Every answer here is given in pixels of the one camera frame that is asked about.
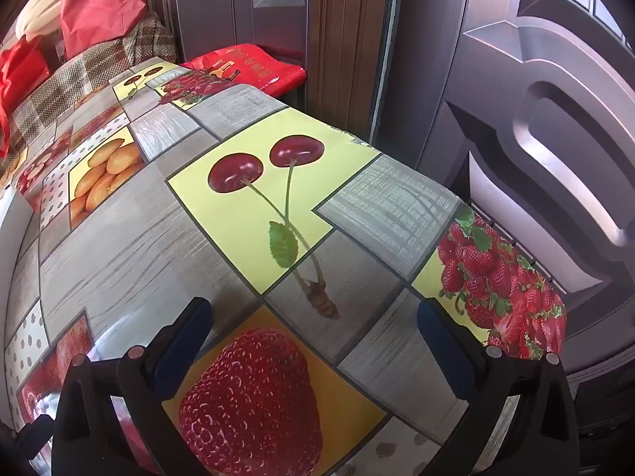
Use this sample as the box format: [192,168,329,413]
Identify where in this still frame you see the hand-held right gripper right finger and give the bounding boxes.
[417,300,581,476]

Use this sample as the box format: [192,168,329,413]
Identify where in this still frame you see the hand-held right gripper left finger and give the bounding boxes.
[52,297,214,476]

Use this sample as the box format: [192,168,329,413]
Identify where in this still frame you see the fruit print tablecloth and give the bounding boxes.
[0,57,569,476]

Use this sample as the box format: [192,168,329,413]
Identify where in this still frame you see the brown metal door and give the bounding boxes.
[146,0,311,110]
[414,0,635,476]

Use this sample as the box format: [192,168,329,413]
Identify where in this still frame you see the flat red printed bag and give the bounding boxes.
[181,44,306,95]

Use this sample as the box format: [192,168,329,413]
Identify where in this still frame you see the plaid blanket covered box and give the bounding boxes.
[0,17,177,169]

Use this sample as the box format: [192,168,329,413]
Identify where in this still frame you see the plain red non-woven bag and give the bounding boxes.
[60,0,150,60]

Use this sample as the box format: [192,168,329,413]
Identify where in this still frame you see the white foam rolls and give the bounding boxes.
[15,0,85,43]

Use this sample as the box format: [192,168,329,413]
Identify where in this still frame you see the red tote bag with handles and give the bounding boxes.
[0,35,50,157]

